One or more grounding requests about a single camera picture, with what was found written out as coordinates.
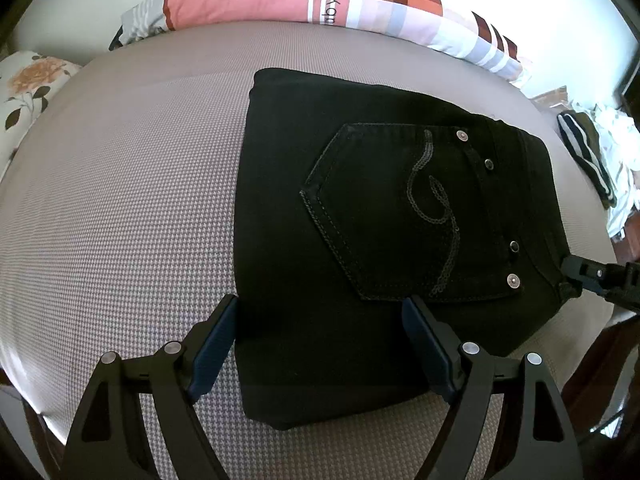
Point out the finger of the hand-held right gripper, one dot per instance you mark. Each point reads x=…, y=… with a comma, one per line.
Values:
x=590, y=275

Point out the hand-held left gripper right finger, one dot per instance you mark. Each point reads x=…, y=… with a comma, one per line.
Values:
x=431, y=352

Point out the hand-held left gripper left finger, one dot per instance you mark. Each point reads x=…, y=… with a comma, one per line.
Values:
x=215, y=352

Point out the black pants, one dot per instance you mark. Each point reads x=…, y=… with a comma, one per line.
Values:
x=400, y=240

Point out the brown wooden furniture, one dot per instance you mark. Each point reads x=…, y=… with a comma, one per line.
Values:
x=605, y=375

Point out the pile of clothes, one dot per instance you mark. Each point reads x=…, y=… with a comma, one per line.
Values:
x=625, y=175

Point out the striped garment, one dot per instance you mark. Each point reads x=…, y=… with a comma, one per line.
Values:
x=582, y=150

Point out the grey houndstooth mattress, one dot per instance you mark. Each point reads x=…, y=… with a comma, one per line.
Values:
x=125, y=210

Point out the floral pillow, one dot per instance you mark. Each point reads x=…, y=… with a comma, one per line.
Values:
x=30, y=85

